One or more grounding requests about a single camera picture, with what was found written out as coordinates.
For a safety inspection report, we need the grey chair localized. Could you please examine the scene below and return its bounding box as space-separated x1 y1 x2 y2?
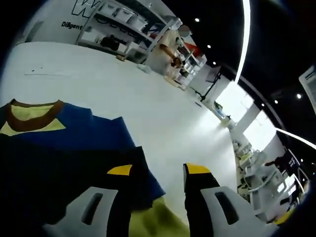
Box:
26 20 44 44

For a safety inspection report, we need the curved ceiling light strip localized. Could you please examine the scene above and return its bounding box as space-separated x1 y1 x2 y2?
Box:
275 127 316 147

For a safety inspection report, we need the white equipment rack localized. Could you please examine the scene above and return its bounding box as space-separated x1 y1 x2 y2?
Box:
232 138 309 219

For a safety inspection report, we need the cluttered white side table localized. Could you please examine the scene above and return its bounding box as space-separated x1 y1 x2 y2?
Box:
214 101 234 126

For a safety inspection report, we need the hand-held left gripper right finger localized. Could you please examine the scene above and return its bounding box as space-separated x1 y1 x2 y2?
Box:
182 162 275 237

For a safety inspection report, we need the beige cloth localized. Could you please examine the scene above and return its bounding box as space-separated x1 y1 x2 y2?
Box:
163 76 188 91

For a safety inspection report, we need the black tripod stand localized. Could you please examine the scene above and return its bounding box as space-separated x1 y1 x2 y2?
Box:
195 65 223 102

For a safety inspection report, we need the dark wall screen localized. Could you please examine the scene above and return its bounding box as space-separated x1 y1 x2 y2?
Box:
204 64 221 84

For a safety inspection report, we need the grey metal shelving rack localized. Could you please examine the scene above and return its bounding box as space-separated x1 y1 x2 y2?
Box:
76 0 178 62

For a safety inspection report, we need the white plastic storage bin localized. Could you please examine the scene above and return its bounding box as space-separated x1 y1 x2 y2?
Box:
127 14 146 30
98 1 117 15
114 6 134 23

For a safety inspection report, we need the white box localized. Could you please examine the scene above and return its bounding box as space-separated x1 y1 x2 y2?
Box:
81 32 99 44

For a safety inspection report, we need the yellow garment with dark sleeves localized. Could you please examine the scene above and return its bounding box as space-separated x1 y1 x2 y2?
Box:
0 98 191 237

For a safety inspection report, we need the pale blue cloth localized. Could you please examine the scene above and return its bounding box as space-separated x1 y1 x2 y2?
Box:
136 64 152 75

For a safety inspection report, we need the black bag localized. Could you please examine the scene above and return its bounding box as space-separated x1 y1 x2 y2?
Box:
100 36 119 50

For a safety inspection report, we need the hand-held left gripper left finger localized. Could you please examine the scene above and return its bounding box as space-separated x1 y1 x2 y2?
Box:
41 164 135 237

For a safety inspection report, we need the white shelving rack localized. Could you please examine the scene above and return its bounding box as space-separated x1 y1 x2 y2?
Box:
177 41 208 87

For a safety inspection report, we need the long ceiling light strip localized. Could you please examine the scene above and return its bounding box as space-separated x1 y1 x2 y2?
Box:
234 0 250 83

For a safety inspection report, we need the ceiling air vent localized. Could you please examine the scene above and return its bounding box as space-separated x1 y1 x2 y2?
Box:
298 64 316 99

